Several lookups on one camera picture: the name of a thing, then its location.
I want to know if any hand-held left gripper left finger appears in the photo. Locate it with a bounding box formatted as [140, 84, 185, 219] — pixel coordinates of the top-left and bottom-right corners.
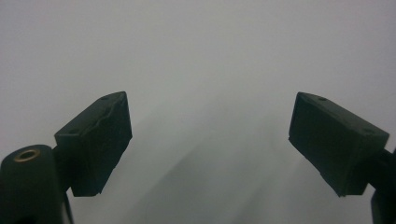
[52, 91, 134, 198]

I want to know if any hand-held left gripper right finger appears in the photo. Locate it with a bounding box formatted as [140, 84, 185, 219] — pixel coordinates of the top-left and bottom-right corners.
[288, 91, 390, 198]

